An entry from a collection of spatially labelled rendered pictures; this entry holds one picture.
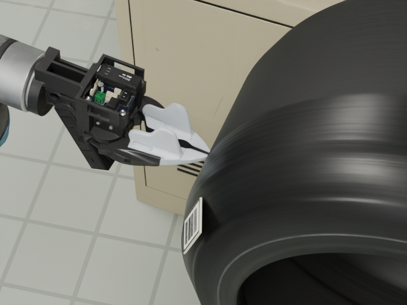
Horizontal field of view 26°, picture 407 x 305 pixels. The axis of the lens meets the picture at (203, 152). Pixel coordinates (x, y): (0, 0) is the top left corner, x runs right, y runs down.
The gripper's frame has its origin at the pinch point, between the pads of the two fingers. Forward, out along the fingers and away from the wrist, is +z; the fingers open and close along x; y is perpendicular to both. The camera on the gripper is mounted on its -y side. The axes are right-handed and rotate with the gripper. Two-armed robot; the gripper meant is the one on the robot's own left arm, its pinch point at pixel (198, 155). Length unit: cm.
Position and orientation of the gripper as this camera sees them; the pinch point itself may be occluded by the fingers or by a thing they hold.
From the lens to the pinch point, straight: 101.8
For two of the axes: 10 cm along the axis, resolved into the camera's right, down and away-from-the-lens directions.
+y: 0.9, -5.5, -8.3
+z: 9.2, 3.6, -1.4
